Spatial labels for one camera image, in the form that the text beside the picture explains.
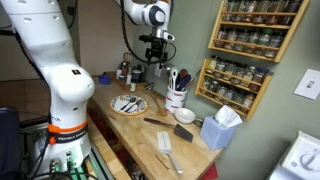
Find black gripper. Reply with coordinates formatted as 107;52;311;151
145;40;168;64

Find black spatula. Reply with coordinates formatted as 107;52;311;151
143;117;194;144

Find wooden spatula utensil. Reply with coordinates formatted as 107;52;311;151
178;68;189;82

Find dark blue spatula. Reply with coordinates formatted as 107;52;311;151
175;73;192;92

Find tall salt grinder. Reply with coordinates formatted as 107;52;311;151
125;67;133;86

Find white utensil crock red fish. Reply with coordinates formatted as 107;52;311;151
164;85;188;114

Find metal spoon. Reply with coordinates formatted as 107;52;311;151
123;98;144;114

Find wooden spoon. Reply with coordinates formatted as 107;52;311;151
143;89;169;117

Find metal fork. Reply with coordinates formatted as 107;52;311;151
119;96;137;112

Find blue plastic colander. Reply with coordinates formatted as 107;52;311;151
98;74;112;85

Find colourful patterned plate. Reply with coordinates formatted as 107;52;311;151
110;94;149;117

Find small white bowl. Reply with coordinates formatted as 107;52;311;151
174;107;197;125

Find small metal cup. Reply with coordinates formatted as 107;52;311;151
193;117;205;128

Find wooden spice rack with labels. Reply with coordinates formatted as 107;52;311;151
194;58;274;120

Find white tissue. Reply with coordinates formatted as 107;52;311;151
214;104;243;129

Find blue tissue box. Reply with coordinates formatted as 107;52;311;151
199;115;236;151

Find wooden spice rack single-shelf jars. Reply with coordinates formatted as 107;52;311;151
208;0;311;64

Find wooden bench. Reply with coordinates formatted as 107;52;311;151
87;116;133;180

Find red cloth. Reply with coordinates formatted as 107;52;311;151
199;163;219;180

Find dark blue chair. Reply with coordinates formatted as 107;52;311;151
0;107;22;180

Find white stove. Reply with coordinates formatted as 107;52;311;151
266;130;320;180

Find white wall outlet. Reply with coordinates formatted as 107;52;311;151
154;63;163;78

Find white light switch plate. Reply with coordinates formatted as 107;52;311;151
293;68;320;101

